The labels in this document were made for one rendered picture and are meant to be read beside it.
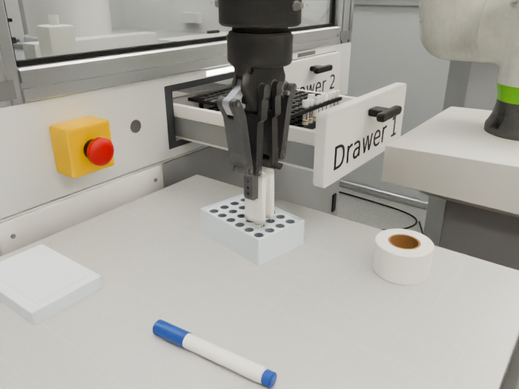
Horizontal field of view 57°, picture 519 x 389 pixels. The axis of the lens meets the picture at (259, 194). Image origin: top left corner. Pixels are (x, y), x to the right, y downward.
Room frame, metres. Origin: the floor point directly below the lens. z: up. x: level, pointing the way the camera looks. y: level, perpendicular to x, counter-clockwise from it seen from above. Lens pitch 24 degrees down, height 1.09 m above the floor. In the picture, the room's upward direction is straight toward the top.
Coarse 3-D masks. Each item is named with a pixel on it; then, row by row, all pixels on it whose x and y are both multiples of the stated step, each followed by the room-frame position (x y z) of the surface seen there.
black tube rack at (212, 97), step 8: (192, 96) 0.87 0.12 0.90; (200, 96) 0.88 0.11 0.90; (208, 96) 0.87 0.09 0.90; (216, 96) 0.87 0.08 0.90; (296, 96) 0.88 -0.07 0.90; (304, 96) 0.87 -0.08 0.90; (200, 104) 0.86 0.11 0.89; (208, 104) 0.84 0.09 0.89; (216, 104) 0.82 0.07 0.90; (296, 104) 0.81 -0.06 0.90; (296, 120) 0.81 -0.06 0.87; (312, 128) 0.79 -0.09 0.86
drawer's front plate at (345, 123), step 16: (368, 96) 0.74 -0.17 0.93; (384, 96) 0.78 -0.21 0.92; (400, 96) 0.84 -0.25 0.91; (320, 112) 0.64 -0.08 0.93; (336, 112) 0.65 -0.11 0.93; (352, 112) 0.69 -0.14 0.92; (320, 128) 0.63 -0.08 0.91; (336, 128) 0.65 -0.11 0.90; (352, 128) 0.69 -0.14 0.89; (368, 128) 0.74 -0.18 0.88; (400, 128) 0.86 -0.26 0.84; (320, 144) 0.63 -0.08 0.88; (336, 144) 0.65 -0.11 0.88; (384, 144) 0.80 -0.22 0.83; (320, 160) 0.63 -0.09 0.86; (352, 160) 0.70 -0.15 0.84; (368, 160) 0.75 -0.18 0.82; (320, 176) 0.63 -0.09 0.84; (336, 176) 0.66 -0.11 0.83
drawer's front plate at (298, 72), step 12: (300, 60) 1.13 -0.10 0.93; (312, 60) 1.17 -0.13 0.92; (324, 60) 1.22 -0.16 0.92; (336, 60) 1.27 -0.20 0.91; (288, 72) 1.09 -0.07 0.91; (300, 72) 1.13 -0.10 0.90; (312, 72) 1.18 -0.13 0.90; (324, 72) 1.22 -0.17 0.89; (336, 72) 1.27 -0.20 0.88; (300, 84) 1.13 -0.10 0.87; (312, 84) 1.18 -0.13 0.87; (324, 84) 1.23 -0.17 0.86; (336, 84) 1.28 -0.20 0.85
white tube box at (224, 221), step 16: (208, 208) 0.61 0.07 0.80; (224, 208) 0.63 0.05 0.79; (240, 208) 0.62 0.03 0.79; (208, 224) 0.60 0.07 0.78; (224, 224) 0.57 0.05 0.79; (240, 224) 0.57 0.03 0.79; (272, 224) 0.57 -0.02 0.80; (288, 224) 0.57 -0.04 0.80; (224, 240) 0.57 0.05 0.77; (240, 240) 0.54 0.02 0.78; (256, 240) 0.52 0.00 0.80; (272, 240) 0.53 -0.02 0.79; (288, 240) 0.55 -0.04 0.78; (256, 256) 0.52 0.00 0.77; (272, 256) 0.53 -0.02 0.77
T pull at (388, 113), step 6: (372, 108) 0.74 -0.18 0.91; (378, 108) 0.74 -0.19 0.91; (384, 108) 0.74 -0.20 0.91; (390, 108) 0.73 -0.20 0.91; (396, 108) 0.74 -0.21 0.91; (372, 114) 0.73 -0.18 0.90; (378, 114) 0.70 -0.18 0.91; (384, 114) 0.70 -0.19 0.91; (390, 114) 0.71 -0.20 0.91; (396, 114) 0.73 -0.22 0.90; (378, 120) 0.70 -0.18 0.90; (384, 120) 0.70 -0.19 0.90
